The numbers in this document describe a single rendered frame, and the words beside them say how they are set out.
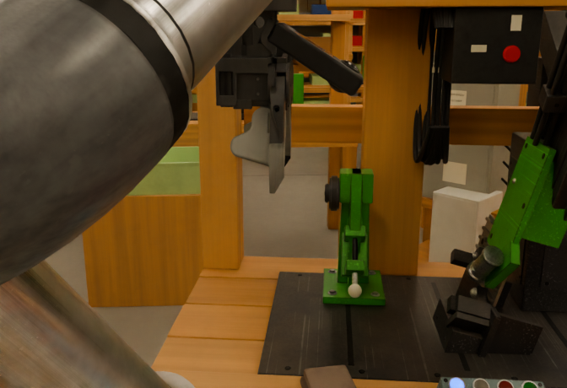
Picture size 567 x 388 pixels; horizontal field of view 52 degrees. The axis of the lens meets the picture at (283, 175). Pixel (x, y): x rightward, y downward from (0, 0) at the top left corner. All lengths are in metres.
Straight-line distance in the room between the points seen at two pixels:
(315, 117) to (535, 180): 0.59
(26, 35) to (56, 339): 0.23
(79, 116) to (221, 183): 1.18
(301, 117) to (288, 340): 0.56
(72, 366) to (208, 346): 0.73
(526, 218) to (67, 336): 0.80
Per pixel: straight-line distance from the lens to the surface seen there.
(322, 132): 1.43
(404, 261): 1.44
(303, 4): 10.93
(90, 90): 0.23
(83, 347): 0.43
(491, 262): 1.05
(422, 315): 1.23
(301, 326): 1.16
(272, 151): 0.62
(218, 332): 1.19
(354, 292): 1.19
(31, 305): 0.39
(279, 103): 0.62
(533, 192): 1.04
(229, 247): 1.44
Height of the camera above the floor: 1.46
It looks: 14 degrees down
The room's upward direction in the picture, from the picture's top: straight up
